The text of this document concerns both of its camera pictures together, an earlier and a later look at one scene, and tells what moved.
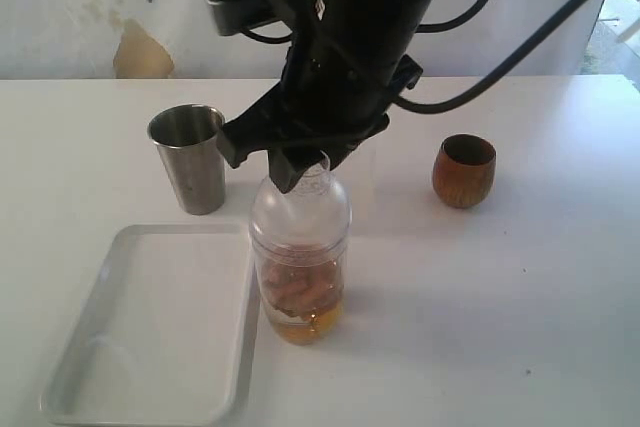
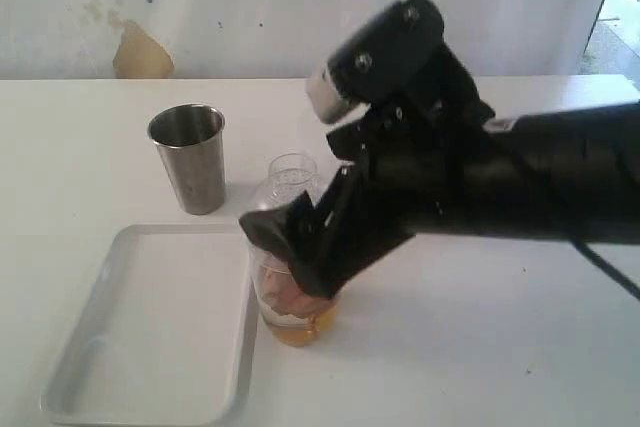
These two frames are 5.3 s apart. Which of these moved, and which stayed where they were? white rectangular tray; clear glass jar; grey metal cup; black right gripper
Moved: black right gripper
Stayed: clear glass jar; white rectangular tray; grey metal cup
